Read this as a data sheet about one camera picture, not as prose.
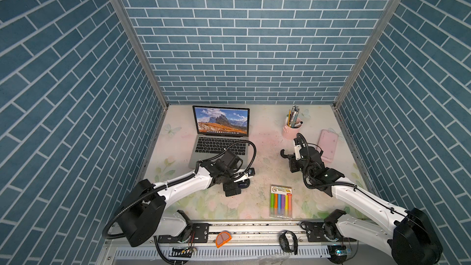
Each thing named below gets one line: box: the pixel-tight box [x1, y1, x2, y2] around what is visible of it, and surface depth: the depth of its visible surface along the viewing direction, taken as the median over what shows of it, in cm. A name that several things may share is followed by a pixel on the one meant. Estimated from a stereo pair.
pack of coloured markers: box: [269, 184, 293, 219], surface depth 82 cm
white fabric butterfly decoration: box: [161, 123, 182, 137], surface depth 110 cm
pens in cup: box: [285, 104, 303, 129], surface depth 99 cm
